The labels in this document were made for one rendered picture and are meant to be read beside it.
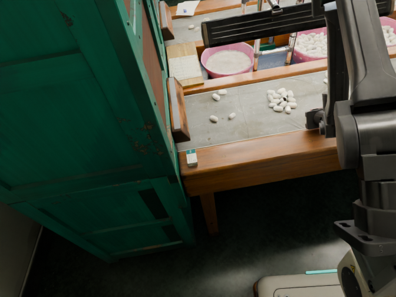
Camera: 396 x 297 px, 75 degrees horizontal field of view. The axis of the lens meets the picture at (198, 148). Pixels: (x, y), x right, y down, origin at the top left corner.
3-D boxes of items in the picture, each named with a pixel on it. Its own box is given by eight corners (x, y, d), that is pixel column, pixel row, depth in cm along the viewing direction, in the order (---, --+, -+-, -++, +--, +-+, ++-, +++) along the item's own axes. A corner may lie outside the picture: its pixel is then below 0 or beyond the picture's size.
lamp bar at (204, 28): (392, 15, 85) (404, -8, 79) (204, 49, 85) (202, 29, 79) (379, 4, 90) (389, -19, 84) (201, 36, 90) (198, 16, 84)
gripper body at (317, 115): (304, 111, 93) (313, 114, 86) (332, 106, 93) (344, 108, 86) (305, 128, 95) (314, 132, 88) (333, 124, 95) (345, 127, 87)
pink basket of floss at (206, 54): (264, 66, 133) (267, 50, 125) (234, 97, 122) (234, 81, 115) (223, 50, 145) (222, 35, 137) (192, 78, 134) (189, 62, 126)
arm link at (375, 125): (365, 193, 33) (419, 192, 31) (358, 112, 32) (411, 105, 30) (352, 181, 41) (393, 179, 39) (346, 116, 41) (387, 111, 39)
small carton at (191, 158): (198, 165, 92) (197, 162, 91) (188, 167, 92) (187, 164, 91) (195, 151, 96) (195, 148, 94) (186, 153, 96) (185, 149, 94)
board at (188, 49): (204, 84, 117) (204, 82, 116) (171, 90, 117) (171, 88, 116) (194, 43, 136) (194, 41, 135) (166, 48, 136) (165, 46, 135)
